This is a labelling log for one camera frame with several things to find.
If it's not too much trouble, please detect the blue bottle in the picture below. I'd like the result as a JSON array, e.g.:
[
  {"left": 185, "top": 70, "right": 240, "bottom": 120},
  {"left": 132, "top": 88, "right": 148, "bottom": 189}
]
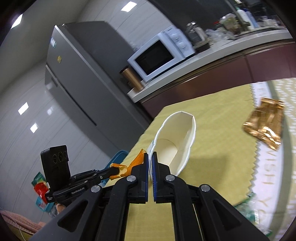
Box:
[{"left": 243, "top": 9, "right": 259, "bottom": 29}]

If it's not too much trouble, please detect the large gold snack wrapper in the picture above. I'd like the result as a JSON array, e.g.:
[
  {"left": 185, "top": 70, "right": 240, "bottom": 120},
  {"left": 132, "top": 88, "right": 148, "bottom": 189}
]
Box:
[{"left": 242, "top": 97, "right": 285, "bottom": 150}]

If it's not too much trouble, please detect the white microwave oven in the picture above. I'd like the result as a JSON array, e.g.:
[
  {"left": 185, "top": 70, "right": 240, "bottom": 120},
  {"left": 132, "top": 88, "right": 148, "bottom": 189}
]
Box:
[{"left": 127, "top": 26, "right": 196, "bottom": 82}]

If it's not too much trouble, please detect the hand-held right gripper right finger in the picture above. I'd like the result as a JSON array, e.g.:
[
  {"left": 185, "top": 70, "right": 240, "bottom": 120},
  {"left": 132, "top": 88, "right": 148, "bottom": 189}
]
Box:
[{"left": 151, "top": 152, "right": 270, "bottom": 241}]

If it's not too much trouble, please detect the grey refrigerator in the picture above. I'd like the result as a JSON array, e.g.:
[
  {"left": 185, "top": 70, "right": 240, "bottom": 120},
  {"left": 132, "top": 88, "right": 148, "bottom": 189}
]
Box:
[{"left": 45, "top": 21, "right": 153, "bottom": 153}]

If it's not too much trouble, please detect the dark window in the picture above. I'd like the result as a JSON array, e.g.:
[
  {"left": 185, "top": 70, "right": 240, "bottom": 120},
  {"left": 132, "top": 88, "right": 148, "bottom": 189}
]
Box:
[{"left": 150, "top": 0, "right": 262, "bottom": 26}]

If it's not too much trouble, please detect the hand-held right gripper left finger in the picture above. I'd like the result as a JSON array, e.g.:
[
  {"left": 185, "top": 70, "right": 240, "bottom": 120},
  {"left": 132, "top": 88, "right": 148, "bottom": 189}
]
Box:
[{"left": 29, "top": 153, "right": 149, "bottom": 241}]

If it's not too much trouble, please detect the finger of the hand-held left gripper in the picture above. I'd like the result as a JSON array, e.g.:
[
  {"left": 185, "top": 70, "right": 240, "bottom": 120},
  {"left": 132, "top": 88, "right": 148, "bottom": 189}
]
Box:
[
  {"left": 73, "top": 170, "right": 102, "bottom": 178},
  {"left": 98, "top": 167, "right": 119, "bottom": 183}
]

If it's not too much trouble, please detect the clear food container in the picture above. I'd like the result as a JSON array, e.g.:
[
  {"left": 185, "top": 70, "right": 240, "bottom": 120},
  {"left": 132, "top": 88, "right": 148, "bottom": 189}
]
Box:
[{"left": 220, "top": 13, "right": 240, "bottom": 35}]

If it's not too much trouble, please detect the white pump bottle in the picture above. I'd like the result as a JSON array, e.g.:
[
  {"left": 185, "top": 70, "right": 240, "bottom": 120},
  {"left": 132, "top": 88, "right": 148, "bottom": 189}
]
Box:
[{"left": 235, "top": 7, "right": 249, "bottom": 30}]

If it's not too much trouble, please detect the glass kettle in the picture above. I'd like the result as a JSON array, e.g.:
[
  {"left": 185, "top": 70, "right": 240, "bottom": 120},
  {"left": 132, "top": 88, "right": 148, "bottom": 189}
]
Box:
[{"left": 186, "top": 21, "right": 206, "bottom": 45}]

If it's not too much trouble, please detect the blue trash bin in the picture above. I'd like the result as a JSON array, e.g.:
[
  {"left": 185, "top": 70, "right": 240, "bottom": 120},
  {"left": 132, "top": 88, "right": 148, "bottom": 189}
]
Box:
[{"left": 105, "top": 150, "right": 129, "bottom": 172}]

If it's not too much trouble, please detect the kitchen counter with cabinets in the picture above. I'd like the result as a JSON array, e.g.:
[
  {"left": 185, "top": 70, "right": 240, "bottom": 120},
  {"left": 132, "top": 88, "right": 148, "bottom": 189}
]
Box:
[{"left": 127, "top": 27, "right": 296, "bottom": 118}]

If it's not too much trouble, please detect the green and white snack wrapper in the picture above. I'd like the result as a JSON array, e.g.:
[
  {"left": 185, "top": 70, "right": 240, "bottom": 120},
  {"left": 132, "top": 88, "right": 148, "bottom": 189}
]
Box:
[{"left": 233, "top": 192, "right": 272, "bottom": 234}]

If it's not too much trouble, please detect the red and teal bag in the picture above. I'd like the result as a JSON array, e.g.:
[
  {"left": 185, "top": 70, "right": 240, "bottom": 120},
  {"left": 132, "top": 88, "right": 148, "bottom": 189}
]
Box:
[{"left": 32, "top": 172, "right": 52, "bottom": 212}]

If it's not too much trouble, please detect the person's left forearm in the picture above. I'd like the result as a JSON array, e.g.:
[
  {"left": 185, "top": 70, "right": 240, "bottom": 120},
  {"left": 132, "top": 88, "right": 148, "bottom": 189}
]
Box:
[{"left": 0, "top": 210, "right": 55, "bottom": 241}]

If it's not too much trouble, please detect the copper tumbler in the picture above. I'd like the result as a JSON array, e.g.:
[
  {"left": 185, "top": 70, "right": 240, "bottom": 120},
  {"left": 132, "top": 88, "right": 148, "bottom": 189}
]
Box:
[{"left": 119, "top": 65, "right": 144, "bottom": 91}]

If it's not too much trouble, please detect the large dotted paper cup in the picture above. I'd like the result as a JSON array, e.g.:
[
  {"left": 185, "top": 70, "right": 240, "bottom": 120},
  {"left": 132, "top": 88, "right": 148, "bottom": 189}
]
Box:
[{"left": 148, "top": 111, "right": 197, "bottom": 183}]

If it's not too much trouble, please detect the large orange peel piece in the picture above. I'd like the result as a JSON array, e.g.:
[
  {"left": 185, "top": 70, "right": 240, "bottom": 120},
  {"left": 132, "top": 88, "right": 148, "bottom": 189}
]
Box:
[{"left": 109, "top": 149, "right": 148, "bottom": 181}]

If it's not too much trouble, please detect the clear plastic bag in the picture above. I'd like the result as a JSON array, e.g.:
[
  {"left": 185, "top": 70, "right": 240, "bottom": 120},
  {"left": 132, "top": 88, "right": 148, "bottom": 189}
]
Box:
[{"left": 206, "top": 28, "right": 222, "bottom": 42}]

